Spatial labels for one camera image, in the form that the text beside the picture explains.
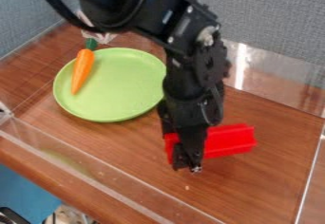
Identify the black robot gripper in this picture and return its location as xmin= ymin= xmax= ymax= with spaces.
xmin=157 ymin=75 xmax=226 ymax=174

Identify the red rectangular block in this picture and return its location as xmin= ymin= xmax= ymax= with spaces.
xmin=162 ymin=123 xmax=258 ymax=165

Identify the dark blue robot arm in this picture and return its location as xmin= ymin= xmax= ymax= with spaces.
xmin=50 ymin=0 xmax=230 ymax=172

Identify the green round plate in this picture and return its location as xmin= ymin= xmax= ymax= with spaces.
xmin=52 ymin=47 xmax=166 ymax=122

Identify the orange toy carrot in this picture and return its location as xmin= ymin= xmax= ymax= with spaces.
xmin=71 ymin=38 xmax=98 ymax=94

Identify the clear acrylic enclosure wall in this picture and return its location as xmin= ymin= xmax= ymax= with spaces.
xmin=0 ymin=25 xmax=325 ymax=224

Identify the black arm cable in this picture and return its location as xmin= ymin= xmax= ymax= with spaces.
xmin=28 ymin=0 xmax=145 ymax=33

